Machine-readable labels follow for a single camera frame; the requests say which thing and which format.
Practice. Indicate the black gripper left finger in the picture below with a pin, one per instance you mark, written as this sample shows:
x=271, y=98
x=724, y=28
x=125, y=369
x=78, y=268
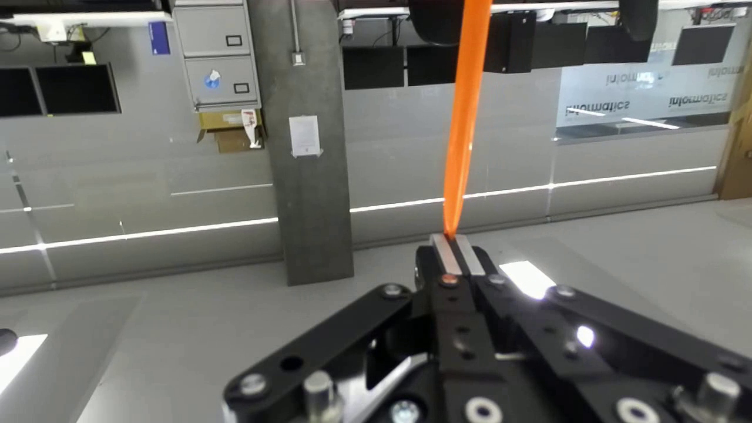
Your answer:
x=369, y=363

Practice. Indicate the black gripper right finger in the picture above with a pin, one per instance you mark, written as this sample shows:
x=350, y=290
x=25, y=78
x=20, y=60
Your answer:
x=600, y=363

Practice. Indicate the orange straw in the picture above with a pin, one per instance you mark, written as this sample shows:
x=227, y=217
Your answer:
x=464, y=110

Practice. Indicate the white paper notice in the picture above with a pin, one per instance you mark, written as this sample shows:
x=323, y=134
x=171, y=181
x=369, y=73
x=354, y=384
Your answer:
x=305, y=134

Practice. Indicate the frosted glass sign panel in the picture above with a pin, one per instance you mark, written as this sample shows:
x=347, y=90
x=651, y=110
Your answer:
x=686, y=80

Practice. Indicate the grey concrete pillar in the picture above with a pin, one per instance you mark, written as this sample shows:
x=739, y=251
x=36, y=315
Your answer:
x=302, y=90

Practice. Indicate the grey filing cabinet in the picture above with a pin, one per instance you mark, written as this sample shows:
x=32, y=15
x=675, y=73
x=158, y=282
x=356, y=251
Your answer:
x=216, y=48

